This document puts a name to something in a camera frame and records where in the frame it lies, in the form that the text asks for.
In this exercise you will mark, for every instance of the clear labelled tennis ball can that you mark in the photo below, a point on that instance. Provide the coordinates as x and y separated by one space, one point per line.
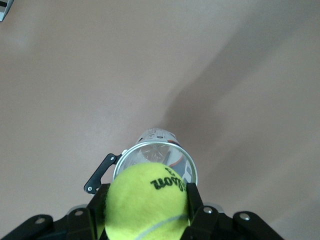
160 133

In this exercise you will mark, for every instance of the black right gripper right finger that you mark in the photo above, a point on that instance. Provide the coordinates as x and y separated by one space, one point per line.
212 225

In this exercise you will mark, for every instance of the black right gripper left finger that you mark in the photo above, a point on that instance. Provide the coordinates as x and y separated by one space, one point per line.
80 225

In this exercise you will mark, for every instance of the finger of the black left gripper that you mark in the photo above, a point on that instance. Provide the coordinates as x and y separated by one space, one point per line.
100 172

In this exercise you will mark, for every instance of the white table edge rail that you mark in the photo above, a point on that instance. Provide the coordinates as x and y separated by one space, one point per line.
3 8

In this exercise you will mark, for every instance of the yellow tennis ball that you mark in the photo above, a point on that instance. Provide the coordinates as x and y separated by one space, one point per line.
140 200

